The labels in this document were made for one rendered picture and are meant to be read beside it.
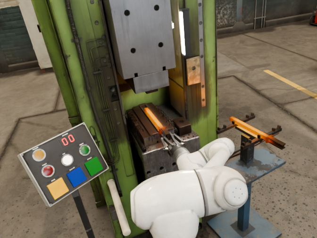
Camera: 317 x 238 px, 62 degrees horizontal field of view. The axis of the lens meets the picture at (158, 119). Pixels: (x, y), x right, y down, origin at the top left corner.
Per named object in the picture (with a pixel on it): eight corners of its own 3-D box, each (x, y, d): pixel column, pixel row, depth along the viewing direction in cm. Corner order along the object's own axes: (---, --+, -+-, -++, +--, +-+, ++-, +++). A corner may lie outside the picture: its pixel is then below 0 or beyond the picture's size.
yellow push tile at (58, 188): (69, 190, 127) (61, 176, 127) (54, 200, 123) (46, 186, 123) (68, 190, 129) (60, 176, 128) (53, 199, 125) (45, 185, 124)
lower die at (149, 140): (174, 138, 168) (173, 126, 164) (145, 147, 163) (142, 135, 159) (153, 111, 203) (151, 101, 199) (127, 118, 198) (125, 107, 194)
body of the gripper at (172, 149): (172, 161, 142) (166, 151, 149) (187, 156, 144) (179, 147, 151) (171, 150, 138) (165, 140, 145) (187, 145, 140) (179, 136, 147)
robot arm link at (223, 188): (229, 158, 85) (188, 166, 84) (254, 162, 67) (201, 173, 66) (238, 199, 84) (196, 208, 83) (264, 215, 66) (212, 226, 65)
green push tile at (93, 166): (103, 168, 139) (97, 156, 138) (91, 176, 135) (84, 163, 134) (102, 169, 140) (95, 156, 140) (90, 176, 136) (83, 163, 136)
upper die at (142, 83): (169, 85, 150) (167, 69, 146) (135, 94, 145) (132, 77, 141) (146, 66, 186) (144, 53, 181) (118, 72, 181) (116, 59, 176)
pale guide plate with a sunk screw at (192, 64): (200, 82, 171) (199, 56, 163) (188, 85, 169) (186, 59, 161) (199, 81, 173) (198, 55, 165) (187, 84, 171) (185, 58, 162)
